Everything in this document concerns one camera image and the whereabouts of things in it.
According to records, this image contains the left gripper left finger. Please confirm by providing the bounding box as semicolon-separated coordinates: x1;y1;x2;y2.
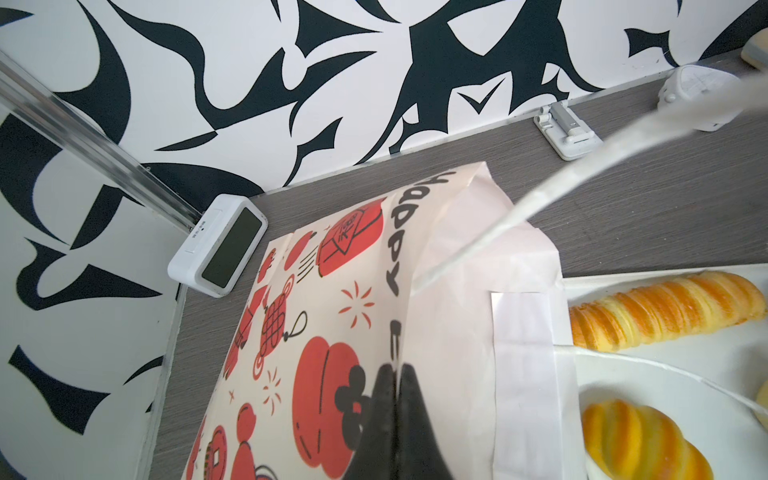
343;364;397;480

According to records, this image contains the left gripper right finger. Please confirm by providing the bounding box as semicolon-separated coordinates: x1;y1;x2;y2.
397;363;453;479

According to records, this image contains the beige glasses case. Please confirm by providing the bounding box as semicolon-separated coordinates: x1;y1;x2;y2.
740;28;768;72

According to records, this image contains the small white alarm clock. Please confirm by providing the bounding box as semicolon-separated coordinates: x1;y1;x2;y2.
657;65;744;132

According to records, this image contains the long braided fake bread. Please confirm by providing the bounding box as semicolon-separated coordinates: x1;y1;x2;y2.
755;380;768;431

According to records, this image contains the white digital clock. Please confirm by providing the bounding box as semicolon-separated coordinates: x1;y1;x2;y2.
167;194;268;298

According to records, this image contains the round yellow fake bun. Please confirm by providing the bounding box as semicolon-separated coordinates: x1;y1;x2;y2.
581;399;714;479

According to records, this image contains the white plastic tray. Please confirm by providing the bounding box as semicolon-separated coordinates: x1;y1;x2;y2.
560;262;768;480

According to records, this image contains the red white paper bag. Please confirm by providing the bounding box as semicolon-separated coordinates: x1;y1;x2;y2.
179;74;768;480

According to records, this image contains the long ridged fake loaf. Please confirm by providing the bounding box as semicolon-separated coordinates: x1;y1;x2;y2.
569;271;767;352

